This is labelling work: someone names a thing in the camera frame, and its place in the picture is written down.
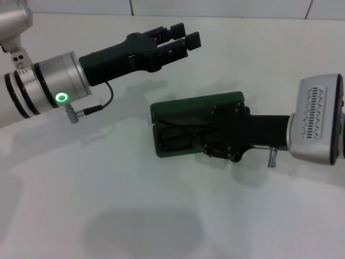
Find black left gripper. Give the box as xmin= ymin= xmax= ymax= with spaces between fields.
xmin=79 ymin=23 xmax=203 ymax=87

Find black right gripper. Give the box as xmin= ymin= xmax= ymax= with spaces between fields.
xmin=185 ymin=99 xmax=291 ymax=163

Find black glasses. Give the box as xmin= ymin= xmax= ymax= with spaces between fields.
xmin=158 ymin=126 xmax=207 ymax=151

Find green glasses case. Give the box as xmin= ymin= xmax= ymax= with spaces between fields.
xmin=149 ymin=91 xmax=247 ymax=158

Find black cable with silver plug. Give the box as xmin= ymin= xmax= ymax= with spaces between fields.
xmin=252 ymin=144 xmax=288 ymax=168
xmin=64 ymin=80 xmax=114 ymax=125

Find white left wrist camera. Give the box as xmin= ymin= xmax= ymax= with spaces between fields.
xmin=0 ymin=0 xmax=35 ymax=75

